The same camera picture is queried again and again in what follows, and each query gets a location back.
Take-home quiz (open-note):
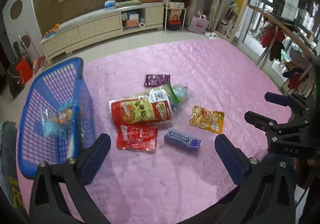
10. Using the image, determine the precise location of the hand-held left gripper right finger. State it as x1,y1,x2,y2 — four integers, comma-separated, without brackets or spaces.
214,134,300,224

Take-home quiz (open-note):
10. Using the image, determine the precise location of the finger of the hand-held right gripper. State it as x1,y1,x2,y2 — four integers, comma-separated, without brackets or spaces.
264,92,294,107
244,111,293,137

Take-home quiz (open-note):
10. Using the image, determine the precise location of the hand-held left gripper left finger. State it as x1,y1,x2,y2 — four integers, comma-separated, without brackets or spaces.
29,133,112,224

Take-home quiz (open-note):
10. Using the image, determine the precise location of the clear wafer packet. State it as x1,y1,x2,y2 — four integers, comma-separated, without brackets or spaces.
64,111,84,158

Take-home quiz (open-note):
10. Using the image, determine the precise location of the red snack packet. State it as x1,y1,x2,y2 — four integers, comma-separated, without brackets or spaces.
116,124,158,151

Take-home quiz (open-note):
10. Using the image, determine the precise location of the yellow orange snack packet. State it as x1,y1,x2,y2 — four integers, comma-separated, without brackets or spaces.
189,105,225,134

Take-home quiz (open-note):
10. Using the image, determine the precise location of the blue chewing gum pack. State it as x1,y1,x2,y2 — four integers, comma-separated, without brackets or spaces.
164,127,201,153

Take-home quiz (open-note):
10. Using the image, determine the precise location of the light blue cartoon packet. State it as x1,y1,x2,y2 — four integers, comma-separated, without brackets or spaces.
41,109,74,138

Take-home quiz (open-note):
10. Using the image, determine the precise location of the large red green snack bag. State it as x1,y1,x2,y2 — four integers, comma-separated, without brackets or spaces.
109,88,180,129

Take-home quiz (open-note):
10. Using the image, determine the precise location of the clear blue candy packet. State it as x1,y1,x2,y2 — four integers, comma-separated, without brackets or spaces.
172,85,194,109

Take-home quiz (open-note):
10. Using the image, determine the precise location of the green snack packet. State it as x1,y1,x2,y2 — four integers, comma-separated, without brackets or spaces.
165,82,180,104

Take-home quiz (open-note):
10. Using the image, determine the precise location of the blue plastic basket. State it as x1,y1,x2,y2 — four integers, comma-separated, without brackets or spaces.
16,57,97,179

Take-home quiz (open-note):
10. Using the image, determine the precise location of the purple snack packet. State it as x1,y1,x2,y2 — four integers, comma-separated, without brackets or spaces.
144,73,171,87

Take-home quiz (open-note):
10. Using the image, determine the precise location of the black hanging garment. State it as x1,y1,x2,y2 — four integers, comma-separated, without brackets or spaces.
269,39,284,62

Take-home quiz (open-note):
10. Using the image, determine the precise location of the pink quilted bed cover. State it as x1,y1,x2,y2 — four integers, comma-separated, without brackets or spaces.
16,39,293,224

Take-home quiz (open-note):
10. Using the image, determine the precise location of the red hanging garment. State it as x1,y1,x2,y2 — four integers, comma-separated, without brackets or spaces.
260,25,285,50

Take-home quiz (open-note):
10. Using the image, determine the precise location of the wooden clothes rack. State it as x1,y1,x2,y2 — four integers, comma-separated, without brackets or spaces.
249,5,320,94

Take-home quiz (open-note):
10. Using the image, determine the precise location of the grey cloth pile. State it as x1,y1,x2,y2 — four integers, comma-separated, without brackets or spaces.
0,121,29,224

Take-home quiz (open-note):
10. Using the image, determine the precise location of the pink tote bag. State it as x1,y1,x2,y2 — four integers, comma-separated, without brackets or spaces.
187,12,210,33

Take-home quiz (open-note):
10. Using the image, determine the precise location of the black bag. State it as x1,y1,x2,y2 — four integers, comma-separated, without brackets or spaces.
6,65,25,97

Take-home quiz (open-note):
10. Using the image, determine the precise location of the black red toolbox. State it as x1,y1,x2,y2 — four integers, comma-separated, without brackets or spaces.
167,20,182,31

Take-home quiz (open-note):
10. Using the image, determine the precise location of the cream TV cabinet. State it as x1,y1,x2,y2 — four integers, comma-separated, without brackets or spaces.
40,2,165,65

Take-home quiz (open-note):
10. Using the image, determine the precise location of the round disc on stand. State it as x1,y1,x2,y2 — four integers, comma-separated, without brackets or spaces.
19,34,32,53

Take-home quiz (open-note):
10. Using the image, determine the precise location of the white metal shelf rack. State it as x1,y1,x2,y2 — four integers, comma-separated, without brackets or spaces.
164,0,190,31

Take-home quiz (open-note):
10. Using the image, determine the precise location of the green folded cloth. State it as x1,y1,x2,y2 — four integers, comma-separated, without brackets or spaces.
115,0,142,8

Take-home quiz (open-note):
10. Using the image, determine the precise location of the brown round wall disc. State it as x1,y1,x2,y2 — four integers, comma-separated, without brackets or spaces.
10,0,23,19

